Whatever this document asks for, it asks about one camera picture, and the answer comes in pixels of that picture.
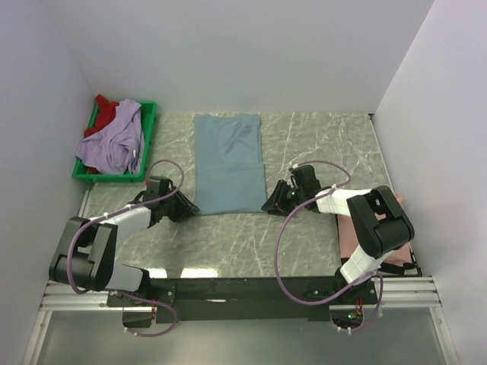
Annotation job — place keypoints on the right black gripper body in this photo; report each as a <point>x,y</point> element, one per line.
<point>291,198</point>

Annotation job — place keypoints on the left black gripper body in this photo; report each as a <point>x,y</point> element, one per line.
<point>173,208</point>

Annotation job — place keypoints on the blue t-shirt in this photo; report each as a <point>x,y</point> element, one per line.
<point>229,169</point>

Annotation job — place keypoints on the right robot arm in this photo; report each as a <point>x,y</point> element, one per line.
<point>350,279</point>

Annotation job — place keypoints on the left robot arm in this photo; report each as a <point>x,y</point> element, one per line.
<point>89,250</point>

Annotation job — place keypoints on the folded pink t-shirt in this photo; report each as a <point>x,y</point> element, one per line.
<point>377,230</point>

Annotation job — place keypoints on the lavender t-shirt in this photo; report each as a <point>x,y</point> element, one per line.
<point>118,148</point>

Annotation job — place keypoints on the black base beam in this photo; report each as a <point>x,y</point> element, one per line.
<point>191,311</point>

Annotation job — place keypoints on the green plastic bin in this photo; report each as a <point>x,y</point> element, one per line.
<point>81,172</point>

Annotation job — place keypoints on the red t-shirt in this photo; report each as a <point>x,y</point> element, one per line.
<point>105,115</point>

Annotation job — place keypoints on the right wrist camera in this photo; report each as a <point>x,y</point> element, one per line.
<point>304,178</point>

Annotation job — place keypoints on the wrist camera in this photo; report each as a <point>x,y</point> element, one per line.
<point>304,178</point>
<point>155,187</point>

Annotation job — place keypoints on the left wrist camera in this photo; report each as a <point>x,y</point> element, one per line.
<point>155,187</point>

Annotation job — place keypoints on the aluminium rail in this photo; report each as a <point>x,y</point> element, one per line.
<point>397,292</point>

